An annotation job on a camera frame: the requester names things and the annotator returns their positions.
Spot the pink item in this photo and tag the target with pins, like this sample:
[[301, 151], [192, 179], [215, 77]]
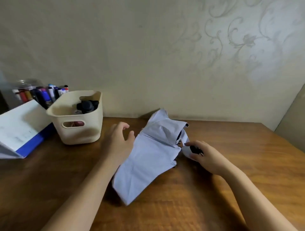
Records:
[[78, 124]]

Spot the person's right hand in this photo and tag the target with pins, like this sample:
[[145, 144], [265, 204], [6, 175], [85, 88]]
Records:
[[211, 159]]

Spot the clear plastic jar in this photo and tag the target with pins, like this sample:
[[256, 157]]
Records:
[[28, 83]]

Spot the person's right forearm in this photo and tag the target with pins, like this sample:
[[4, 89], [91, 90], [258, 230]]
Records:
[[252, 202]]

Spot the bunch of coloured markers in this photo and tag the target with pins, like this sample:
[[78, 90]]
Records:
[[43, 94]]

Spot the person's left hand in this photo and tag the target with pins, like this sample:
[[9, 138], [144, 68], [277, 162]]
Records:
[[116, 145]]

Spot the black round object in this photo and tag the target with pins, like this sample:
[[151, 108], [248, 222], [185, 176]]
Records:
[[86, 106]]

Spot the light blue garment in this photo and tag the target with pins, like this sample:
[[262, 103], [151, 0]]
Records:
[[147, 161]]

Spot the cream plastic basket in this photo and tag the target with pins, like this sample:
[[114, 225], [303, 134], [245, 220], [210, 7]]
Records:
[[76, 132]]

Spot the person's left forearm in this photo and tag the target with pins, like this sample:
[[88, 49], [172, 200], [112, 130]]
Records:
[[85, 197]]

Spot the person's right thumb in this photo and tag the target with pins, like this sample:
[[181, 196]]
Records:
[[194, 143]]

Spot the person's left thumb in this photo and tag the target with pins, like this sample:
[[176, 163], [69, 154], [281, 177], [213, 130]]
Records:
[[131, 138]]

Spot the small black clip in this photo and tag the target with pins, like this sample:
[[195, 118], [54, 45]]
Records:
[[196, 150]]

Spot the white box with blue edge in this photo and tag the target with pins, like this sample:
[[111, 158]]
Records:
[[22, 129]]

